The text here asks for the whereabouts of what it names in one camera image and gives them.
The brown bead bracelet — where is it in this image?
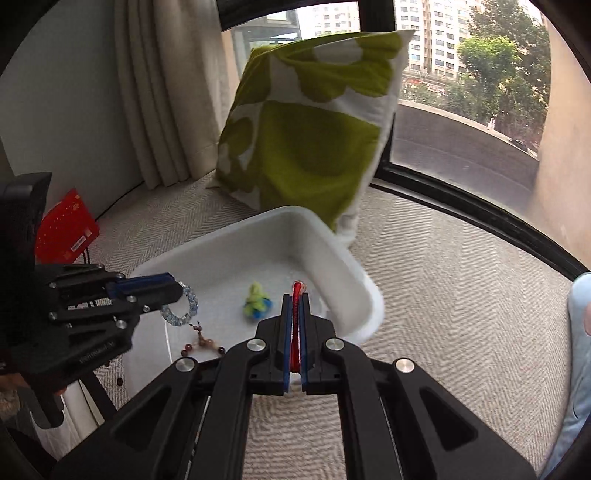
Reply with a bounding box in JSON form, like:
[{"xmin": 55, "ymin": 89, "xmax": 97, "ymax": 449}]
[{"xmin": 180, "ymin": 321, "xmax": 226, "ymax": 358}]

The beige curtain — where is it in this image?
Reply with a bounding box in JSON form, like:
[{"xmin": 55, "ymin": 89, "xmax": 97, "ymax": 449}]
[{"xmin": 114, "ymin": 1, "xmax": 231, "ymax": 189}]

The red string bracelet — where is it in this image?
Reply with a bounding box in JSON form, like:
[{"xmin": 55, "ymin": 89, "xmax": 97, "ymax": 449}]
[{"xmin": 288, "ymin": 279, "xmax": 308, "ymax": 375}]

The green white patterned pillow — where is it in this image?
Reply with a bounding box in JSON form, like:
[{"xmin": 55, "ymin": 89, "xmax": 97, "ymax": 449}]
[{"xmin": 215, "ymin": 30, "xmax": 414, "ymax": 246}]

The green blue toy charm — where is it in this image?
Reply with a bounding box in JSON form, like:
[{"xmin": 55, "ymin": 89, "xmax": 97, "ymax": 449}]
[{"xmin": 243, "ymin": 282, "xmax": 273, "ymax": 321}]

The blue cloud plush pillow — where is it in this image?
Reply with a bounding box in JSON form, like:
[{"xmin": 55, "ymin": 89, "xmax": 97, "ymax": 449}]
[{"xmin": 541, "ymin": 272, "xmax": 590, "ymax": 479}]

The white plastic tray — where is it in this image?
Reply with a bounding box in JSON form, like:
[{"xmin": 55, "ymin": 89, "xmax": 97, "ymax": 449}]
[{"xmin": 120, "ymin": 204, "xmax": 386, "ymax": 398}]

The clear blue bead bracelet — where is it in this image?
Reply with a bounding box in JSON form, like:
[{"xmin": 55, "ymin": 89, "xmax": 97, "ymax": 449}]
[{"xmin": 160, "ymin": 281, "xmax": 199, "ymax": 327}]

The red paper packet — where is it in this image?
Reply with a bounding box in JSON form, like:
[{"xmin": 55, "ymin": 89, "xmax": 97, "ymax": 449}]
[{"xmin": 35, "ymin": 188, "xmax": 100, "ymax": 264}]

